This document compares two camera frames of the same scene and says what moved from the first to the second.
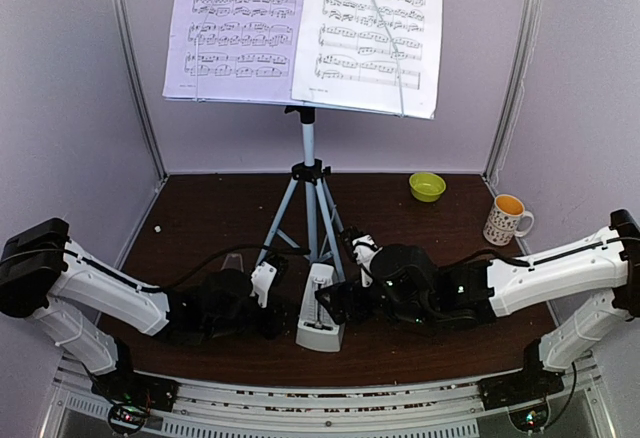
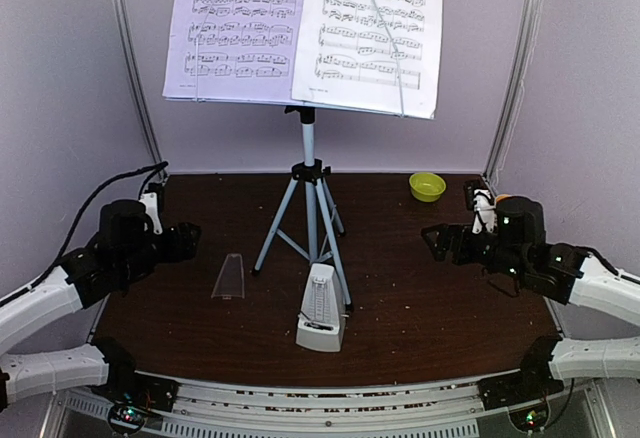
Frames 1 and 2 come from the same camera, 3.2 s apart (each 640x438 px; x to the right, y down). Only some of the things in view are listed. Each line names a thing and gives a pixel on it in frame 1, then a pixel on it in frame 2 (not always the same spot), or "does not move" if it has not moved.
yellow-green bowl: [426, 187] does not move
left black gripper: [275, 324] -> [187, 245]
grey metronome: [318, 328] does not move
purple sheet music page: [248, 48] does not move
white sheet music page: [344, 56] does not move
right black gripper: [339, 293] -> [460, 232]
